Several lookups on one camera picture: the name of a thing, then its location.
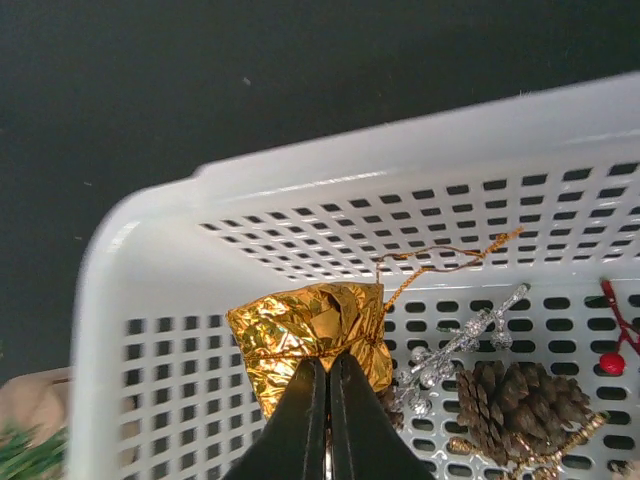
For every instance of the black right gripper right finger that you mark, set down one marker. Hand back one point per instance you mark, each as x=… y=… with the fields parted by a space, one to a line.
x=365 y=445

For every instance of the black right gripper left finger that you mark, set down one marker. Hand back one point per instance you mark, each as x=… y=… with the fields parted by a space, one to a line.
x=292 y=443

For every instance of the silver glitter sprig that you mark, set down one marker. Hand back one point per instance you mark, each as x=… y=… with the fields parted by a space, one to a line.
x=431 y=367

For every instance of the gold gift box ornament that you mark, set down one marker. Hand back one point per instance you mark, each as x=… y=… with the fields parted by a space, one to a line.
x=275 y=333

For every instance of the white plastic mesh basket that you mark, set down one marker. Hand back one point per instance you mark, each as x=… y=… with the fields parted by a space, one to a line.
x=160 y=387

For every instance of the small green christmas tree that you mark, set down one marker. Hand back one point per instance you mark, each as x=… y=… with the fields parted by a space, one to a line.
x=34 y=413

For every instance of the brown pine cone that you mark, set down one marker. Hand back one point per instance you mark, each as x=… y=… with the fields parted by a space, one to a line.
x=392 y=409
x=519 y=408

